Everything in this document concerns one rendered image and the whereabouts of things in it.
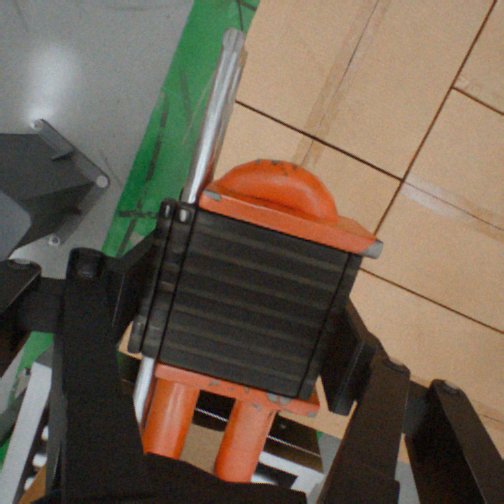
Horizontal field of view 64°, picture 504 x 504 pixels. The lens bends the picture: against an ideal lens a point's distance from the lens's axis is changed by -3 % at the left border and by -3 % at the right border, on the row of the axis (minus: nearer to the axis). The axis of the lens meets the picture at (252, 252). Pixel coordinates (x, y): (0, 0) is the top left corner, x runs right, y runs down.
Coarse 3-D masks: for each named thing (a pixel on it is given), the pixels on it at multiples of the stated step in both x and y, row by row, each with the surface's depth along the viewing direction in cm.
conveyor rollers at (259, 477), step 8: (40, 448) 103; (40, 456) 101; (40, 464) 101; (32, 472) 105; (256, 472) 103; (264, 472) 104; (32, 480) 104; (256, 480) 102; (264, 480) 102; (272, 480) 103; (24, 488) 104
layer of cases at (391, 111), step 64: (320, 0) 74; (384, 0) 74; (448, 0) 74; (256, 64) 77; (320, 64) 77; (384, 64) 77; (448, 64) 77; (256, 128) 80; (320, 128) 80; (384, 128) 80; (448, 128) 80; (384, 192) 83; (448, 192) 83; (384, 256) 87; (448, 256) 86; (384, 320) 90; (448, 320) 90; (320, 384) 95
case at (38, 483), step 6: (42, 468) 73; (42, 474) 72; (36, 480) 70; (42, 480) 71; (30, 486) 69; (36, 486) 69; (42, 486) 70; (30, 492) 68; (36, 492) 68; (42, 492) 69; (24, 498) 67; (30, 498) 67; (36, 498) 67
